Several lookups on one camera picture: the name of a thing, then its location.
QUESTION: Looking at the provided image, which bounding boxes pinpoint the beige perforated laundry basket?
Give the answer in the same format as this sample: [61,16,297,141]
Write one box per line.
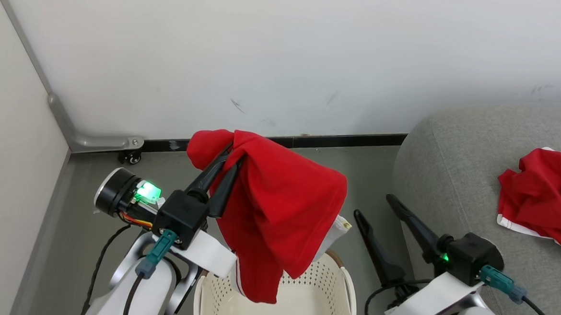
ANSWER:
[193,242,361,315]

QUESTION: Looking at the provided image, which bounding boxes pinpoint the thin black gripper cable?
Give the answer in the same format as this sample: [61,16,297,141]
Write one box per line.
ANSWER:
[77,221,132,315]
[363,275,434,315]

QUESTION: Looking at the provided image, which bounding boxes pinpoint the black cable with teal plug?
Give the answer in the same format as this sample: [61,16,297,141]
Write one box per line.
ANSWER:
[121,227,178,315]
[477,264,561,315]

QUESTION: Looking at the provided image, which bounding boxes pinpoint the small black caster wheel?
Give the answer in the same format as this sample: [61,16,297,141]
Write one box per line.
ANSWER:
[118,150,142,165]

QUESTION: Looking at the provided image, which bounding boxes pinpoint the red garment with white trim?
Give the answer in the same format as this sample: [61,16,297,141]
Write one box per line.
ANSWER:
[178,126,357,308]
[493,144,561,262]

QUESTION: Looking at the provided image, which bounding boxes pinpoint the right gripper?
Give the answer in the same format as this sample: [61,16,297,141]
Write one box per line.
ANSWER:
[348,192,493,315]

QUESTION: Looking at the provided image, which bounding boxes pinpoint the grey metal wall rail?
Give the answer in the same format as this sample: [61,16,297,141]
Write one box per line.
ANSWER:
[0,0,153,157]

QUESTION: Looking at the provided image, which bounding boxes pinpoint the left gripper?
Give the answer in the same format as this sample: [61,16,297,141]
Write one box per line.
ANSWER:
[90,136,246,279]

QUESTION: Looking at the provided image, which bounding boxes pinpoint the black baseboard strip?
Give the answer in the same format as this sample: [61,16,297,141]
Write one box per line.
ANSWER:
[141,119,409,167]

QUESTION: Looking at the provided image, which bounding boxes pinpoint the grey fabric sofa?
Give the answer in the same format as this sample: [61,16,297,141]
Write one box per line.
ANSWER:
[384,93,561,315]

